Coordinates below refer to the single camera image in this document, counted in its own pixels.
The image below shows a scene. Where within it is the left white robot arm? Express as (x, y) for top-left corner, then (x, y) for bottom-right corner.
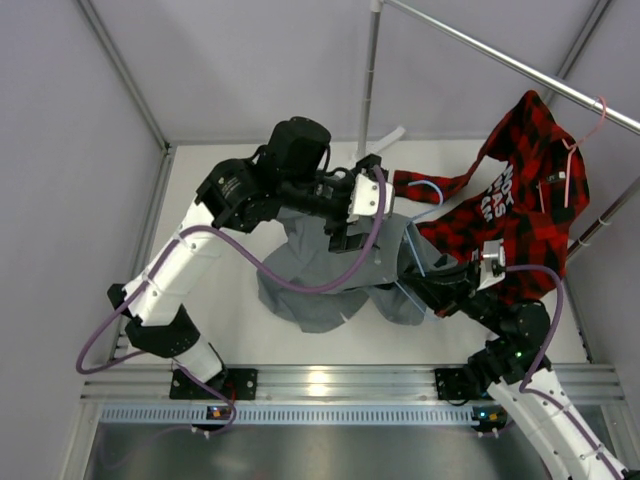
(107, 117), (394, 399)

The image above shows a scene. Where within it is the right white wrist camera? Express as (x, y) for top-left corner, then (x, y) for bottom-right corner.
(478, 239), (506, 290)

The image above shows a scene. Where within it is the pink plastic hanger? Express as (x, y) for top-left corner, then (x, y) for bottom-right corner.
(563, 96), (608, 208)

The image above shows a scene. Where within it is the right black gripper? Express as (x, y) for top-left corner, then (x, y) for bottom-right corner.
(401, 259), (508, 337)

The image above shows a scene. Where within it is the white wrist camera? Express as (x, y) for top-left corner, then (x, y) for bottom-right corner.
(478, 239), (506, 290)
(347, 173), (395, 223)

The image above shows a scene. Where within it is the red black plaid shirt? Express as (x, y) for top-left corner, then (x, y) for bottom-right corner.
(418, 90), (590, 305)

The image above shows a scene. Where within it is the metal clothes rack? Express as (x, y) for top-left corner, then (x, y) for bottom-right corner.
(356, 1), (639, 260)

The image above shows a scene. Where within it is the grey button shirt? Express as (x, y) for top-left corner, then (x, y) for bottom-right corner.
(257, 209), (456, 333)

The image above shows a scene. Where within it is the aluminium mounting rail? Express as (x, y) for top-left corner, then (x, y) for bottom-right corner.
(81, 364), (625, 405)

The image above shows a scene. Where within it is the slotted cable duct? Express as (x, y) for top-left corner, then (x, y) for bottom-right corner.
(100, 404), (484, 426)

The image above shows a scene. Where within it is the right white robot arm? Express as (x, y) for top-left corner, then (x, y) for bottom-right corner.
(400, 257), (639, 479)

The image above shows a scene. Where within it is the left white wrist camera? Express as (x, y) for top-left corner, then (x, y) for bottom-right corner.
(347, 173), (395, 223)

